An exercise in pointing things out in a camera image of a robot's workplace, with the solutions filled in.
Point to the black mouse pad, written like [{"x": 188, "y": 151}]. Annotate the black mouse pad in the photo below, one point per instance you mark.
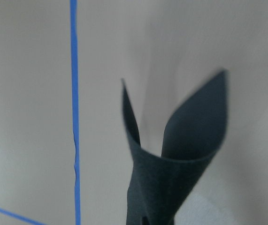
[{"x": 192, "y": 136}]

